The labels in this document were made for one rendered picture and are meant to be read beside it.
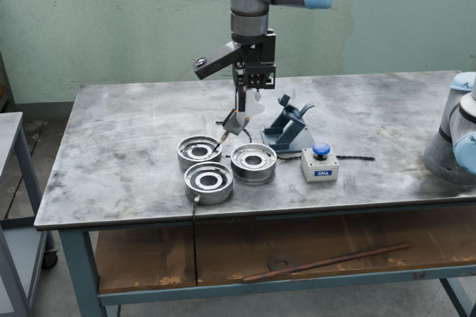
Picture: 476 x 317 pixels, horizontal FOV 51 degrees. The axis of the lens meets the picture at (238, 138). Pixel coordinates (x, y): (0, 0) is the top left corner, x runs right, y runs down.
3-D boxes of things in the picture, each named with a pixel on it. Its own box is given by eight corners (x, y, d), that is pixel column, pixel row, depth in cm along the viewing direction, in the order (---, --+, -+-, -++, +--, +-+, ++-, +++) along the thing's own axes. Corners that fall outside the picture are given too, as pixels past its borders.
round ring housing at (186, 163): (174, 174, 114) (173, 160, 111) (180, 148, 122) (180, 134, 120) (220, 175, 113) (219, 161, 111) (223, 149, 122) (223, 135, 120)
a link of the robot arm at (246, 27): (232, 18, 92) (227, 3, 99) (232, 41, 95) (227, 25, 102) (272, 16, 93) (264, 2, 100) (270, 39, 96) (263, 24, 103)
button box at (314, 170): (307, 182, 112) (309, 165, 109) (300, 163, 118) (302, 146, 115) (341, 180, 112) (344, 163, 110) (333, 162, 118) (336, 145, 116)
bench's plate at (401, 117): (35, 232, 101) (32, 225, 100) (81, 91, 150) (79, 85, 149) (583, 195, 112) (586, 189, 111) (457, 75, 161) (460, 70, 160)
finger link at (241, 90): (246, 114, 103) (246, 75, 99) (239, 114, 103) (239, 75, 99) (243, 105, 107) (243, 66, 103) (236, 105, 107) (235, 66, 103)
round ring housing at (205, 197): (198, 171, 115) (198, 157, 112) (240, 183, 111) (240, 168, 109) (176, 198, 107) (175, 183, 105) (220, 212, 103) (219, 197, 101)
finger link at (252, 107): (265, 130, 107) (266, 91, 103) (238, 132, 106) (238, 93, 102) (263, 124, 110) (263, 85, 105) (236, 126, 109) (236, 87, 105)
